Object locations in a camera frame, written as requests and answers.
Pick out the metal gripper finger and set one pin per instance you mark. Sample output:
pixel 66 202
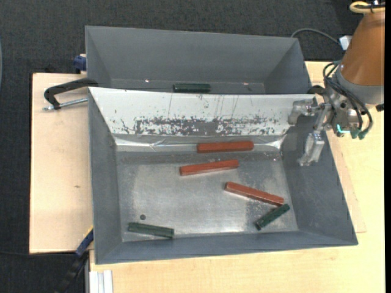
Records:
pixel 301 108
pixel 313 149

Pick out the red-brown flat block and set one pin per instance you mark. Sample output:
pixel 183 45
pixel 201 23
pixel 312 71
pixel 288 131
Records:
pixel 225 147
pixel 254 193
pixel 209 167

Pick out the dark green flat block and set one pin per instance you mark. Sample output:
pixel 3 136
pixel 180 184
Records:
pixel 192 88
pixel 150 230
pixel 272 216

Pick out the grey metal bin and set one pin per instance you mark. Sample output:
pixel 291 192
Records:
pixel 189 200

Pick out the black cylinder on white bracket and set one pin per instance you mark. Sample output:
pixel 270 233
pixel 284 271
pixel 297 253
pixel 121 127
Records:
pixel 381 106

